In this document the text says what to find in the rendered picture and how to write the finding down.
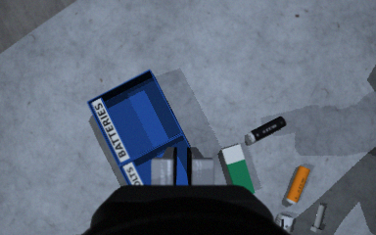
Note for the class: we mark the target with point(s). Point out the grey bolt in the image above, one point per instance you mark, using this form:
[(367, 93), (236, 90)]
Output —
[(316, 226)]

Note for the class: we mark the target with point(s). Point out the black battery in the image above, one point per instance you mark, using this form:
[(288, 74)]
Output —
[(266, 129)]

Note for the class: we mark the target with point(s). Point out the green and white eraser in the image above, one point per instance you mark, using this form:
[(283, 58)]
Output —
[(237, 167)]

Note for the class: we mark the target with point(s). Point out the blue three-compartment bin rack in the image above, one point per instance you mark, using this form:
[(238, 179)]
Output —
[(134, 117)]

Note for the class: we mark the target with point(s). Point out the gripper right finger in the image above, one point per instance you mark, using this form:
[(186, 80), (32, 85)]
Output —
[(200, 170)]

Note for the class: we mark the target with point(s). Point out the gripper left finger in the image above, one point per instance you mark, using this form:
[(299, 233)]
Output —
[(163, 169)]

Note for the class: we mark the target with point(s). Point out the orange aa battery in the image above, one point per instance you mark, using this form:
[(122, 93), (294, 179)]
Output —
[(298, 185)]

